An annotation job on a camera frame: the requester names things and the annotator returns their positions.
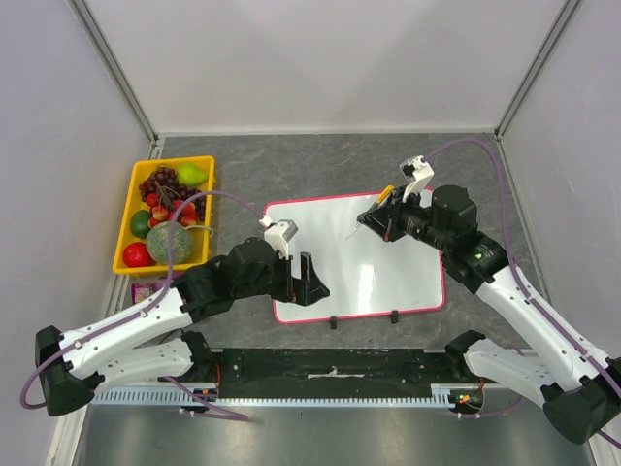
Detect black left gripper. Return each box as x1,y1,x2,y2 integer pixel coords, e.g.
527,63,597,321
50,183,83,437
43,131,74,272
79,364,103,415
235,249,329,307

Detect yellow capped marker pen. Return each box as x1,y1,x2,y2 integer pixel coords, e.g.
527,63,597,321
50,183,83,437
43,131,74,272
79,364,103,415
344,183,396,243

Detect pink framed whiteboard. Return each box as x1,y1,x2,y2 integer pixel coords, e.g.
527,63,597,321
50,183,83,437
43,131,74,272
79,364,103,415
265,191,445,324

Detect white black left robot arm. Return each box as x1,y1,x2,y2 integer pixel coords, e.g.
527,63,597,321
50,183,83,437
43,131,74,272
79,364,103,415
35,238,330,416

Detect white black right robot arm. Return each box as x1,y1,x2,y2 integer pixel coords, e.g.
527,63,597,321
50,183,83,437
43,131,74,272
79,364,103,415
357,185,620,445

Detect pale green melon stem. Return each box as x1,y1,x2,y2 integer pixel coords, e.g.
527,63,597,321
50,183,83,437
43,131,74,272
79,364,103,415
184,224,214,238

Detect red cherry cluster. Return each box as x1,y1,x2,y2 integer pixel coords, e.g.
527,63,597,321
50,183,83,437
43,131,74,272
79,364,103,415
146,193,200,228

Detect green netted melon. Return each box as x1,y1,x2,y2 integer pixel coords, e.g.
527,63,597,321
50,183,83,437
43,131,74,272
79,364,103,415
146,221,194,264

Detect green pear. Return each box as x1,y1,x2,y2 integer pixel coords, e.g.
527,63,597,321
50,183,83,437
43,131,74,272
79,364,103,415
177,162,209,186

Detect purple snack packet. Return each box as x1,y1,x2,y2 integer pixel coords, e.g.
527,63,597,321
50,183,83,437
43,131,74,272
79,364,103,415
130,278,167,305

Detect red apple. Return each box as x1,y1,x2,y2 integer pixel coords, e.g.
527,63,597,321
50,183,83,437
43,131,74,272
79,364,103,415
122,242,154,268

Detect purple grape bunch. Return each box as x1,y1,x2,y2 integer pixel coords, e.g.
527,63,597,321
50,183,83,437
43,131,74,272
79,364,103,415
139,166,199,204

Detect green lime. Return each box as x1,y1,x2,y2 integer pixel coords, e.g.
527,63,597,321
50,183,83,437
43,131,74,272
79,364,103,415
130,210,151,239

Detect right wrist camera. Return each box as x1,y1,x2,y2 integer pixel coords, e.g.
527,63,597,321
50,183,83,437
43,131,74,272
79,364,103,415
400,155,435,202

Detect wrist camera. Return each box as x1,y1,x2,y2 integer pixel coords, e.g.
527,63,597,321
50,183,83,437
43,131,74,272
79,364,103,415
400,155,435,202
259,215,298,259

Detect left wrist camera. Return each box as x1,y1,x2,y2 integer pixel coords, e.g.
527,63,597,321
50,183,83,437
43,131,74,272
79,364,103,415
259,215,298,259

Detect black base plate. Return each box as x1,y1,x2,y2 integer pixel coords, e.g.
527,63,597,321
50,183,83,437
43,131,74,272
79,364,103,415
157,347,506,401

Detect white slotted cable duct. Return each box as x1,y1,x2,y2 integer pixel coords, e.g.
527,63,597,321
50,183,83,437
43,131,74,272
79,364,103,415
89,383,462,407

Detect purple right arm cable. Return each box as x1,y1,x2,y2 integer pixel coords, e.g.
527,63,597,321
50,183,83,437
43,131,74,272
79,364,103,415
421,137,621,446

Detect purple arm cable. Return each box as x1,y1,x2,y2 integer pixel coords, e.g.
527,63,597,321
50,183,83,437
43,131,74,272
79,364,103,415
421,137,621,446
17,189,263,420

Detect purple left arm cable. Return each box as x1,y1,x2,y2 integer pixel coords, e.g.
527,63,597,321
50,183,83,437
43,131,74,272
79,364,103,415
17,189,263,420

